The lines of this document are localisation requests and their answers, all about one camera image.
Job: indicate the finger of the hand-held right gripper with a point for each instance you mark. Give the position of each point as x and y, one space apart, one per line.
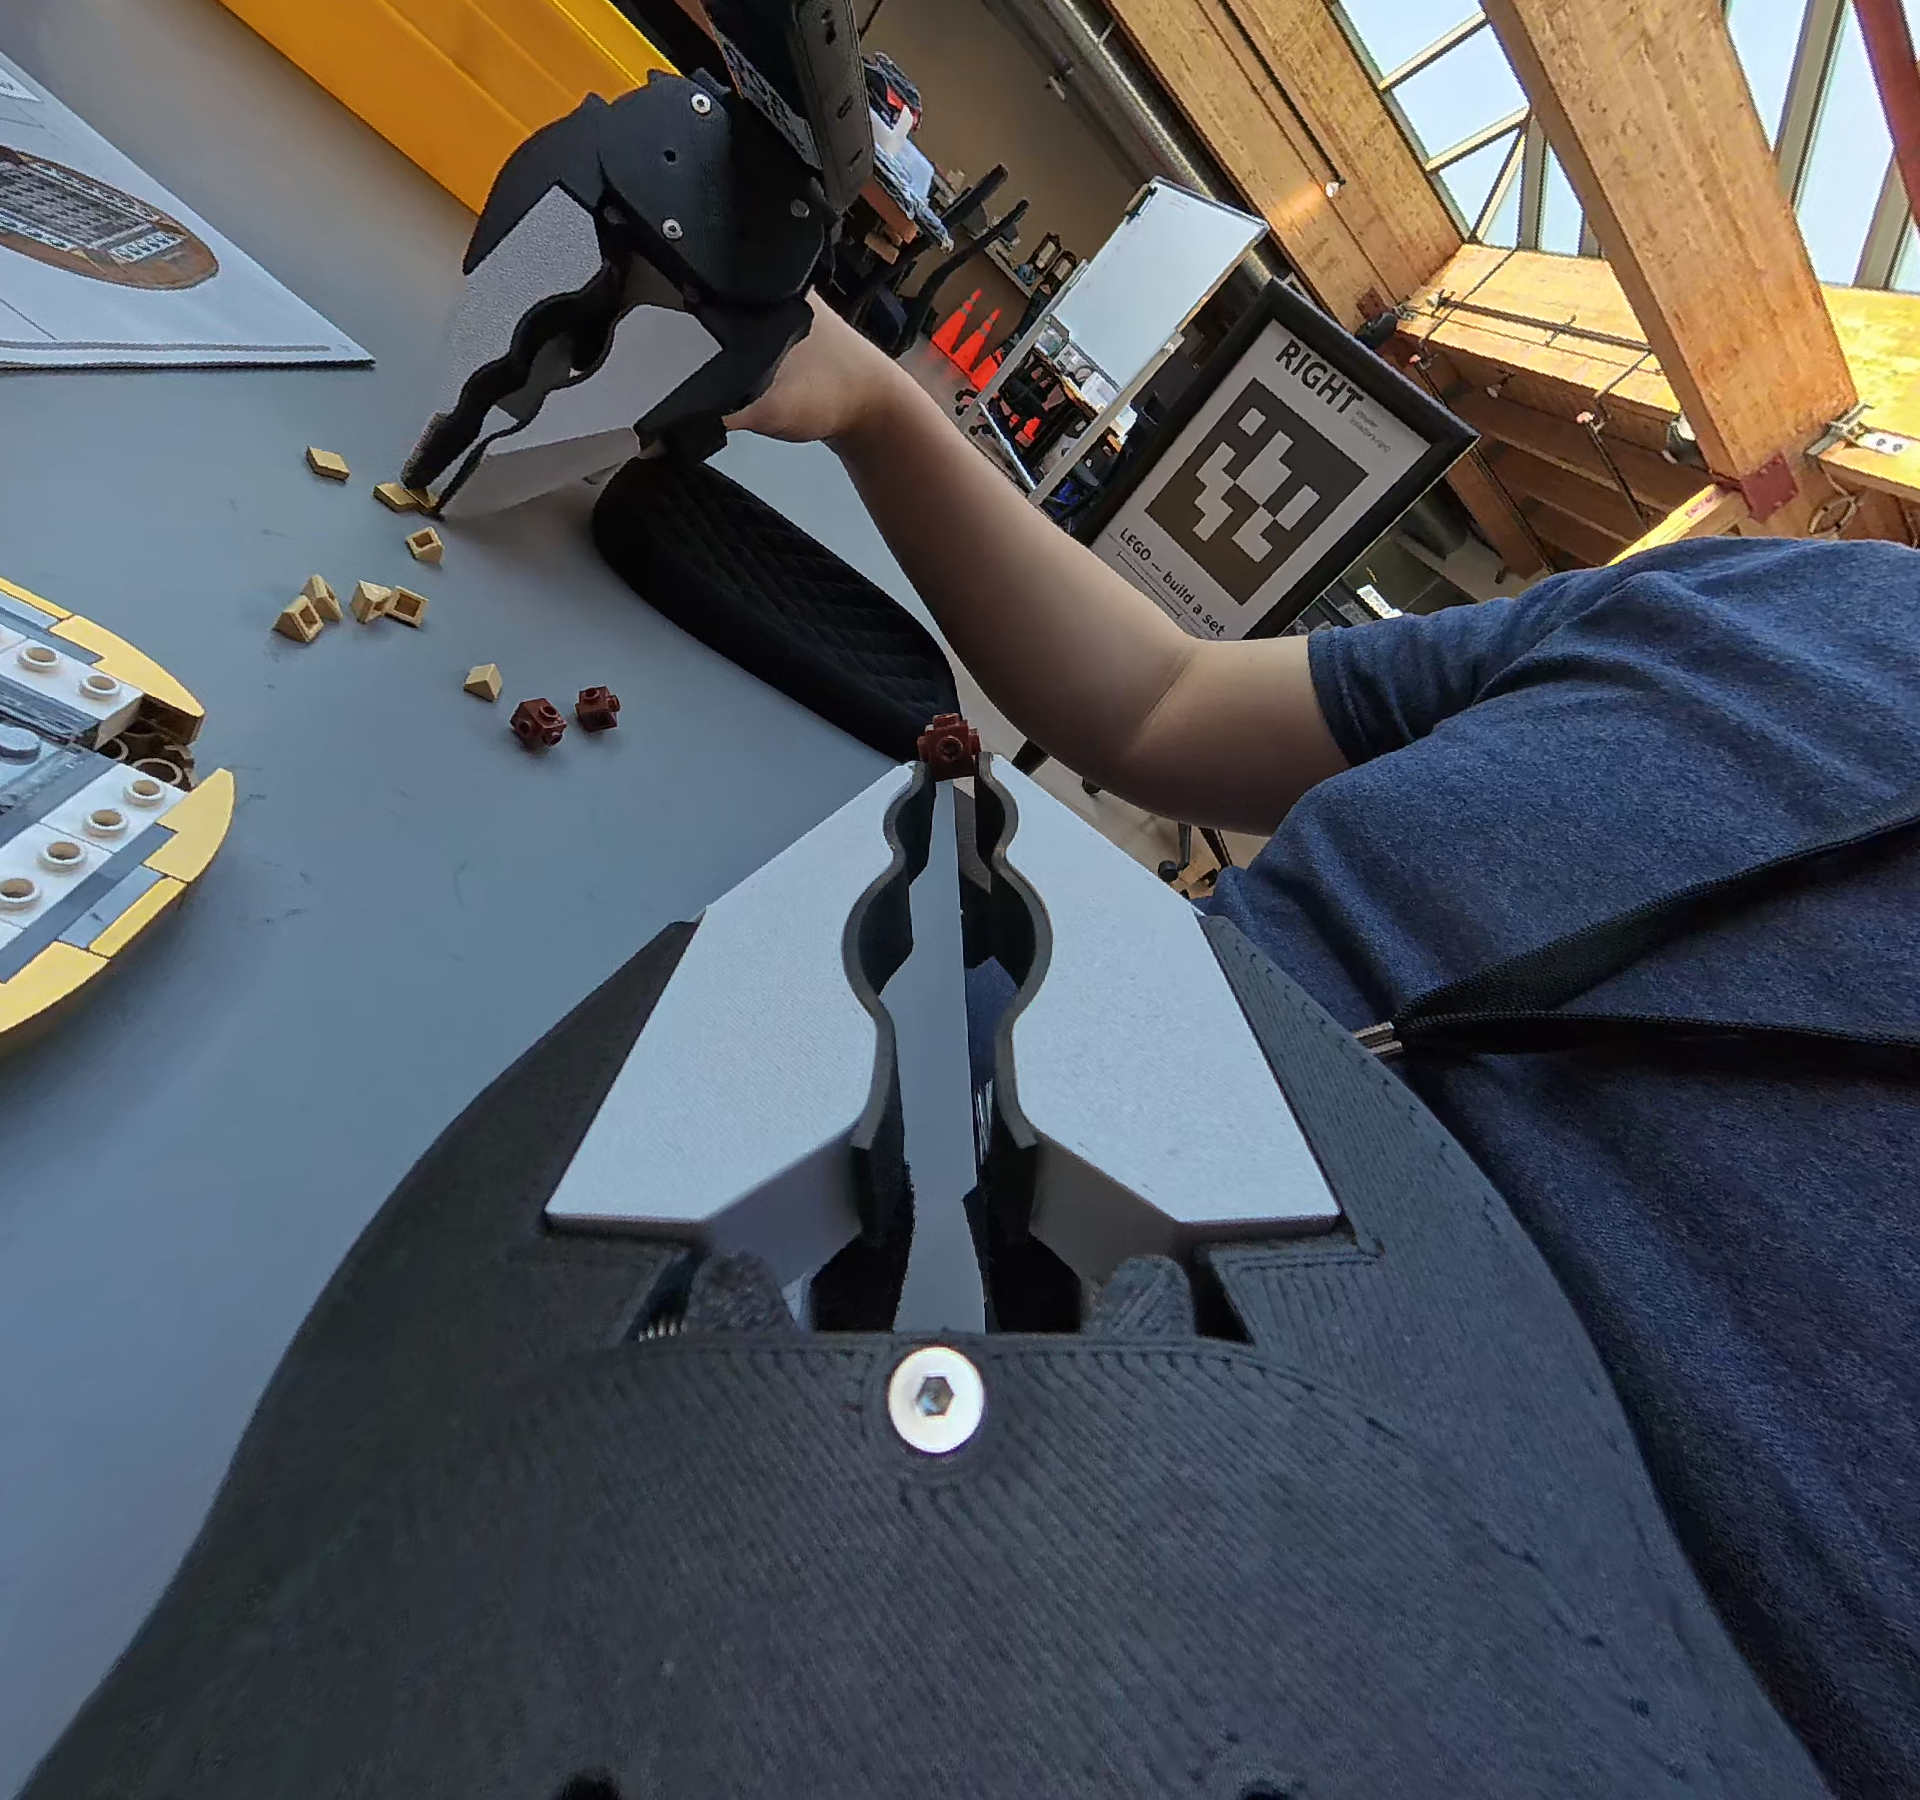
629 375
524 270

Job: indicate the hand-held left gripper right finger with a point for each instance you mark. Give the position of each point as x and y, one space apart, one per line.
1171 1079

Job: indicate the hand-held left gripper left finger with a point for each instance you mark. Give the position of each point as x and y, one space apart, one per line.
720 1079

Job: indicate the group of tan lego pieces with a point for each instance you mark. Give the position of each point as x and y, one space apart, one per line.
405 607

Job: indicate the dark red lego brick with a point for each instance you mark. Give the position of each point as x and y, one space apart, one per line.
596 707
947 747
537 722

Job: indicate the person's right forearm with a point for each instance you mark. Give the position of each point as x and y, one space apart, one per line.
1020 585

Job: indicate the lego instruction booklet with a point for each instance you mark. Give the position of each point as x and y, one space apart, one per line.
150 270

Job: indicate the partly built lego model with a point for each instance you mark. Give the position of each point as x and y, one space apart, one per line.
60 854

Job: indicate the black quilted wrist rest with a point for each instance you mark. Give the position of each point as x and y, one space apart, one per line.
751 585

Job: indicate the yellow plastic bin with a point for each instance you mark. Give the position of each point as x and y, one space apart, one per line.
374 15

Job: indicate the orange traffic cone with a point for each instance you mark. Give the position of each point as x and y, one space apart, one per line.
984 336
956 324

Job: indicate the white rolling whiteboard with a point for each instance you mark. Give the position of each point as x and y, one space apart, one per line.
1161 270

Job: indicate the black framed marker sign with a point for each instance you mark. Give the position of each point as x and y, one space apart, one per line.
1273 480

